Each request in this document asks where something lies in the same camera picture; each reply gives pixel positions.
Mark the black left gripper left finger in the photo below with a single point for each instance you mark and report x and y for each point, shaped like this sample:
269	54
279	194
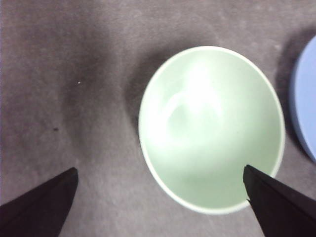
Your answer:
37	212

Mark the green ribbed bowl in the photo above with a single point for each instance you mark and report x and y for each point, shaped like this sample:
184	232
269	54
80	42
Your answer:
209	128

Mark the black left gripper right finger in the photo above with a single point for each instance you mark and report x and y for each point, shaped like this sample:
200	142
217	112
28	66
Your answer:
281	207

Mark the blue round plate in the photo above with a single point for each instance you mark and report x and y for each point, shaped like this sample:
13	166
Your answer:
306	103

